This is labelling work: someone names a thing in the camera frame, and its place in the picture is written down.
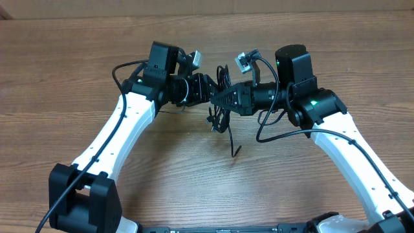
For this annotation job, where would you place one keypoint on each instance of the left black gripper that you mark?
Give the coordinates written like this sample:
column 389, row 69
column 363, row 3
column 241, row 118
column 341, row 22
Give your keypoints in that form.
column 196, row 89

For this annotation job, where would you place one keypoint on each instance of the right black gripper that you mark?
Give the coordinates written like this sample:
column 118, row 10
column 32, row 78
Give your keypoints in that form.
column 245, row 98

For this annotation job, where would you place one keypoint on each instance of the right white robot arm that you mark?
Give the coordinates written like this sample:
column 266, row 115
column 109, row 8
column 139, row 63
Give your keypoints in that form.
column 319, row 114

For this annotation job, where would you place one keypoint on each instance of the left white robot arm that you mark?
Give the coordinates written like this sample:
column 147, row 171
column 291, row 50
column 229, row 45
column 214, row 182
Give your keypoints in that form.
column 83, row 196

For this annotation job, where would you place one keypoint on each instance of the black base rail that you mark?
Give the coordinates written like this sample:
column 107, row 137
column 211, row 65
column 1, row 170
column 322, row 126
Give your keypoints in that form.
column 280, row 228

